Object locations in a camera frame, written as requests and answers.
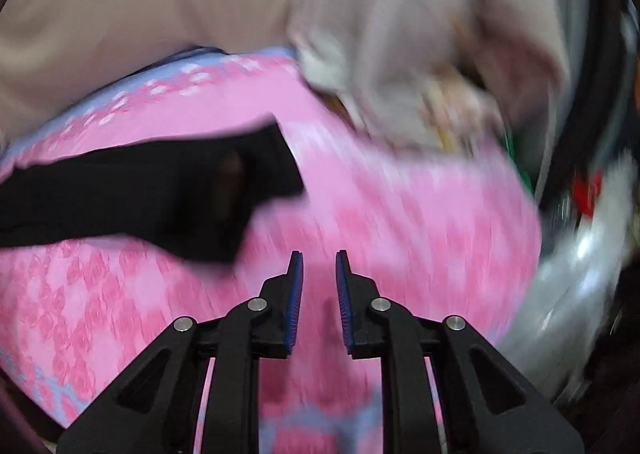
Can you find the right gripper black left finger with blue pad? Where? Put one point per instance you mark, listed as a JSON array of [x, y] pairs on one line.
[[196, 384]]

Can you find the beige curtain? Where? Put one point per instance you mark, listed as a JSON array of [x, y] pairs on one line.
[[55, 52]]

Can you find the black pants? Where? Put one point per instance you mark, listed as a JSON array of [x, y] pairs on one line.
[[191, 198]]

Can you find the pink rose bed sheet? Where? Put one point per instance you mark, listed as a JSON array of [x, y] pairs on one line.
[[440, 235]]

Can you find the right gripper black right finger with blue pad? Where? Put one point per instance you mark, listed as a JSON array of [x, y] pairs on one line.
[[445, 388]]

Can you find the pale pink blanket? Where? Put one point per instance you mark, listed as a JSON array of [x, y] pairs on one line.
[[432, 73]]

